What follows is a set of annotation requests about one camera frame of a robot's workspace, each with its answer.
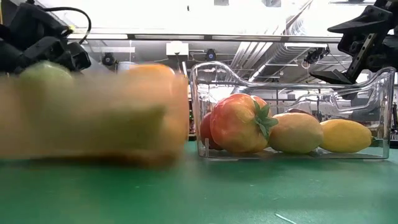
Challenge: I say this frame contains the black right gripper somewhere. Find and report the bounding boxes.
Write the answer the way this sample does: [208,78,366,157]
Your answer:
[310,0,398,85]

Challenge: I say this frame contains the green apple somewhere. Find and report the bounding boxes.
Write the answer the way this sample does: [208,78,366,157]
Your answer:
[19,60,75,83]

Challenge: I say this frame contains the orange translucent plastic bin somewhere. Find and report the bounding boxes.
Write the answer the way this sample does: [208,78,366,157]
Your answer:
[0,62,190,169]

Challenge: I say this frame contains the yellow mango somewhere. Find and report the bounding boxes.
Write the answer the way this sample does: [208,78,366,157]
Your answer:
[319,118,374,154]

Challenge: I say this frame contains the pale yellow lemon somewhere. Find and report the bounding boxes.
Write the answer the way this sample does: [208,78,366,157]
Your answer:
[267,112,324,154]

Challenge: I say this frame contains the yellow bell pepper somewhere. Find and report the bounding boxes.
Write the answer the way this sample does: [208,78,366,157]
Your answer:
[129,63,175,82]

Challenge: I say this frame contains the small orange fruit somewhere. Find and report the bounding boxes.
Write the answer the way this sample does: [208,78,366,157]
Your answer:
[210,93,279,154]

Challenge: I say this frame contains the red apple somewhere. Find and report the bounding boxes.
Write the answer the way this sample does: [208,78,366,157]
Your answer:
[200,111,223,151]

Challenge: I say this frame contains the clear plastic bin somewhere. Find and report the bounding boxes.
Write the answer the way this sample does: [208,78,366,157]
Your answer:
[188,60,396,160]

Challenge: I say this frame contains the silver ceiling ducts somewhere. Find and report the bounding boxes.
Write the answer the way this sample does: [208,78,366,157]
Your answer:
[231,18,313,82]

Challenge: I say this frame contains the white ceiling box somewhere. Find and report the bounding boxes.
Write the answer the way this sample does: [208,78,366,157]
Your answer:
[166,42,189,57]

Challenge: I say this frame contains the green table mat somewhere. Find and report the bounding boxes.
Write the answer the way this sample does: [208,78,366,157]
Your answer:
[0,141,398,224]

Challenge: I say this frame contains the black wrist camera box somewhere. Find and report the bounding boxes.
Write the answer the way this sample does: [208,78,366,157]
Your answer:
[7,2,71,49]

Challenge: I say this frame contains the black ceiling device with cables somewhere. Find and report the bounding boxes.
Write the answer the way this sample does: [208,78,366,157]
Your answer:
[303,46,331,65]

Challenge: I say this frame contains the black cable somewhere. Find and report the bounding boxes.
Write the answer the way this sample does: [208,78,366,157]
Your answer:
[43,6,93,44]

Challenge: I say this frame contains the metal frame beam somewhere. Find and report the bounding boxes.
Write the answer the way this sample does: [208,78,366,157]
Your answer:
[67,32,343,43]

